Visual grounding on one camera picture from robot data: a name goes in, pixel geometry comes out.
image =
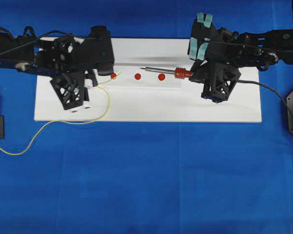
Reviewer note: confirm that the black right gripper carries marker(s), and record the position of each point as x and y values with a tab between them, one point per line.
211	49

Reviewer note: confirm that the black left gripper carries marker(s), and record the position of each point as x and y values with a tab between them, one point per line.
65	54

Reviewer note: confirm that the red handled soldering iron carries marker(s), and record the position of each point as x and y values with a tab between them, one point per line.
179	73

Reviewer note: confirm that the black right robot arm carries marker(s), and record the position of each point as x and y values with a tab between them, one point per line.
263	50

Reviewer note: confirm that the left red dot mark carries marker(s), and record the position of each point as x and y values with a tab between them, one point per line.
113	76

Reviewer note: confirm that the red dot mark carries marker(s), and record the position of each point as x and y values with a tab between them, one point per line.
113	76
161	77
137	76

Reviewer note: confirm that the right red dot mark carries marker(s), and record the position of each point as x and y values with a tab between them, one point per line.
161	77

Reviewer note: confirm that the middle red dot mark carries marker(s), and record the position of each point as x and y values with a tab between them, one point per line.
137	76

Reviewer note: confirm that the blue table mat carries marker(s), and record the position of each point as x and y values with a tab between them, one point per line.
143	178

